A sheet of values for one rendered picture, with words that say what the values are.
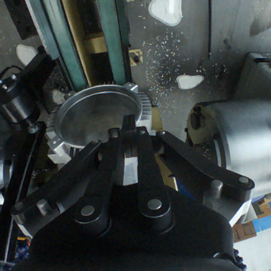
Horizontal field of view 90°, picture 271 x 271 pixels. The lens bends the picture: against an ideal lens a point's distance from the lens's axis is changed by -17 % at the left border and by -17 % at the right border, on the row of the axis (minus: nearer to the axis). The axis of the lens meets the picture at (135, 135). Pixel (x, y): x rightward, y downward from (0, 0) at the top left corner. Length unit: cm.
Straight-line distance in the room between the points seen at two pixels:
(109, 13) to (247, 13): 37
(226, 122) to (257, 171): 11
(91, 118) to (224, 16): 43
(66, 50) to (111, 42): 9
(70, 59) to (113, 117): 16
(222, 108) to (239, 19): 28
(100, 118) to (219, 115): 26
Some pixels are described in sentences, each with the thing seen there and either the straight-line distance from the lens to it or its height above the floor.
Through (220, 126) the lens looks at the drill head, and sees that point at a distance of 31.
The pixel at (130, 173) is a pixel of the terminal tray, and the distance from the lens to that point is 29.
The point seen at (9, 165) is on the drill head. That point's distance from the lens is 40.
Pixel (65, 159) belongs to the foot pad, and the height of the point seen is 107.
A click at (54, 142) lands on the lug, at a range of 27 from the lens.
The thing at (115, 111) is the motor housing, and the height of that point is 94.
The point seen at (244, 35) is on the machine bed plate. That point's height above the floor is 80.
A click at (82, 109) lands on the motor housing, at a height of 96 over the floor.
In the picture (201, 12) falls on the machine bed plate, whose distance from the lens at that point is 48.
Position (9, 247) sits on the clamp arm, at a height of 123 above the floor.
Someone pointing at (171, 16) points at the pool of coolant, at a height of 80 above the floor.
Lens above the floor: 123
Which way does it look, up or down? 40 degrees down
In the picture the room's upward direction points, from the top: 174 degrees clockwise
